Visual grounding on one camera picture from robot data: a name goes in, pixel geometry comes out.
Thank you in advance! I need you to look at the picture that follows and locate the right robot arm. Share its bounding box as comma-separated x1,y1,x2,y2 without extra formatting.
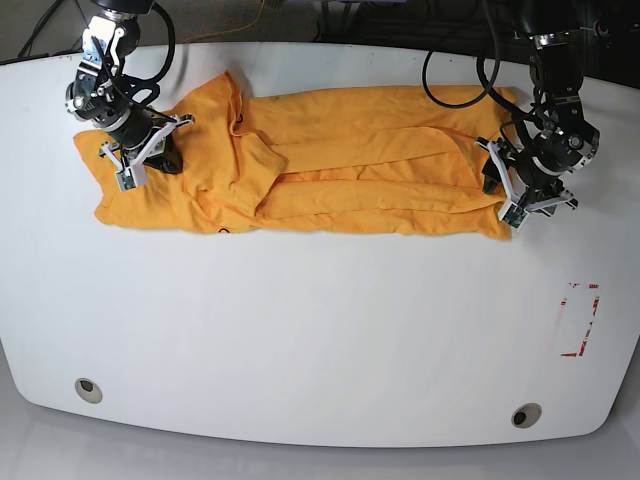
66,1,194,174

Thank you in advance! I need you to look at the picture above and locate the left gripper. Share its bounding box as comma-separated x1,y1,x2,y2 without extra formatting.
475,137,579,215

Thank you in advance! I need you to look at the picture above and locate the red tape rectangle marking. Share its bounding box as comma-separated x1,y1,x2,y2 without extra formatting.
555,283,601,358

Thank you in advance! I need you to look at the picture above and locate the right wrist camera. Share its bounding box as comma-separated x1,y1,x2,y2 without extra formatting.
115,165,147,192

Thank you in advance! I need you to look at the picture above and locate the table cable grommet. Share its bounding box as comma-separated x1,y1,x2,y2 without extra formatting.
511,403,542,429
75,378,103,405

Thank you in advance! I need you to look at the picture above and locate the yellow cable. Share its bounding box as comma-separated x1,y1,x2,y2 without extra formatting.
182,0,266,45

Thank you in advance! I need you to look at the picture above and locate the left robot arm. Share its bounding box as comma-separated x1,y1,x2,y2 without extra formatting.
426,1,600,229

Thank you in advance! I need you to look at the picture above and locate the black floor cable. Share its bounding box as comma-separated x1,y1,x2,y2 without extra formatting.
18,0,76,57

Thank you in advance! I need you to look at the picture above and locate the right table cable grommet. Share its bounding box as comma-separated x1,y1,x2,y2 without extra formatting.
511,403,542,429

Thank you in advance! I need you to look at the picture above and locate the orange t-shirt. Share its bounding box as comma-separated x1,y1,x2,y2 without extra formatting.
74,73,511,240

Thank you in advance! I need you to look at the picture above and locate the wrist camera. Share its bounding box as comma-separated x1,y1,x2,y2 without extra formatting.
498,201,529,231
115,165,147,192

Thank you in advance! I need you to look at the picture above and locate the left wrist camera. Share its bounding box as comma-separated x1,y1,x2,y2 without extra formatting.
498,201,529,231

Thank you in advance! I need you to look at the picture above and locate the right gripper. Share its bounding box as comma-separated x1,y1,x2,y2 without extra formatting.
98,113,195,175

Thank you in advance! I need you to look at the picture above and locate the left table cable grommet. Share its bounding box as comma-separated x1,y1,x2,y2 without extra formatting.
75,378,103,405

